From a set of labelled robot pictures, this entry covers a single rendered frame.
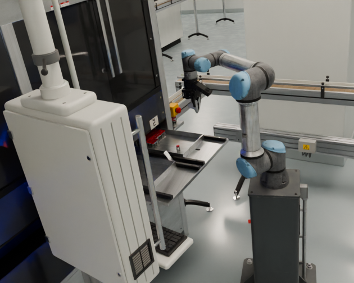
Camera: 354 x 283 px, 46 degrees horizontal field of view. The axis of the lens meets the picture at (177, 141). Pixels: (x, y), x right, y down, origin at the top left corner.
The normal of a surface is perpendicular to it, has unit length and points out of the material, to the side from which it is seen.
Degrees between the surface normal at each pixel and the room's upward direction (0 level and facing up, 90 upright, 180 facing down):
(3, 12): 90
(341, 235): 0
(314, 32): 90
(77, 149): 90
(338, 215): 0
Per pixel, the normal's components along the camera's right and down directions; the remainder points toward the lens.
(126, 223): 0.79, 0.18
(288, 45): -0.51, 0.45
